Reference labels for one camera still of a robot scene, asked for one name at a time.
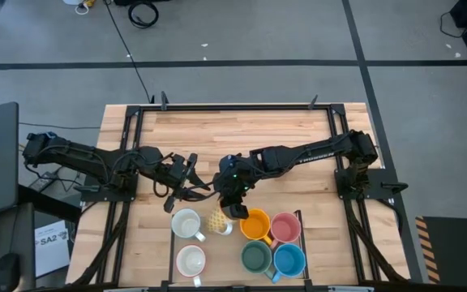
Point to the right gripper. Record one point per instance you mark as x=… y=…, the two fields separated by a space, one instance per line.
x=235 y=178

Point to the black floor equipment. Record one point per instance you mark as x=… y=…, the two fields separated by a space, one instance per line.
x=128 y=2

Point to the black power brick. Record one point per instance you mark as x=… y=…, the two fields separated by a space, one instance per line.
x=41 y=183

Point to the yellow patterned mug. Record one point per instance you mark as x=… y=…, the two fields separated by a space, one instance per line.
x=216 y=222

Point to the yellow ceramic mug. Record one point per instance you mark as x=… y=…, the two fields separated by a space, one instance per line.
x=255 y=227

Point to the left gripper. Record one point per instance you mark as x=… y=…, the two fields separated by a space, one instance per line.
x=174 y=172

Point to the blue tile patterned mug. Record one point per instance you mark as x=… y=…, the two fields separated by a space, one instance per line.
x=185 y=224

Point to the black aluminium table frame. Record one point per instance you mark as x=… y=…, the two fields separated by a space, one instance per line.
x=237 y=107

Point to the pink ceramic mug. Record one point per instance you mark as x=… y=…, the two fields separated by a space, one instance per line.
x=285 y=229

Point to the white floor object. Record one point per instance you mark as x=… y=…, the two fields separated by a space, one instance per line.
x=71 y=1

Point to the black lower desk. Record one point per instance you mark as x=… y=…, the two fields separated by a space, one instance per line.
x=14 y=235

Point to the black mat hazard stripes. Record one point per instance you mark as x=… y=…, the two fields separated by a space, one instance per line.
x=456 y=247

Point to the black computer mouse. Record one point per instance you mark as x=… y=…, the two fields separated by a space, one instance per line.
x=6 y=273

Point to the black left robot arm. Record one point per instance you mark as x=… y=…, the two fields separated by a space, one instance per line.
x=79 y=156

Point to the yellow plug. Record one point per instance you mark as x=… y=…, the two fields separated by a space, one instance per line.
x=89 y=3

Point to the black desk support beam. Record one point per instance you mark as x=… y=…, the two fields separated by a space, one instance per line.
x=47 y=203

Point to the grey diamond patterned mug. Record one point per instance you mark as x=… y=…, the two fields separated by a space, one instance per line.
x=191 y=261

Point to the green ceramic mug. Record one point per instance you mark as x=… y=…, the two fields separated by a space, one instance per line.
x=255 y=257

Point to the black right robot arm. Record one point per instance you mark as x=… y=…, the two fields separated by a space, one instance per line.
x=298 y=156

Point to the white SA2 paper sheet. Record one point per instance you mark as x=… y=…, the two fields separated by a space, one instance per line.
x=51 y=255

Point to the light blue ceramic mug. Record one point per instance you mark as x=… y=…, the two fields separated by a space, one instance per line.
x=288 y=259

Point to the wooden riser shelf black legs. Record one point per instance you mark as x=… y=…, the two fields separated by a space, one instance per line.
x=223 y=259

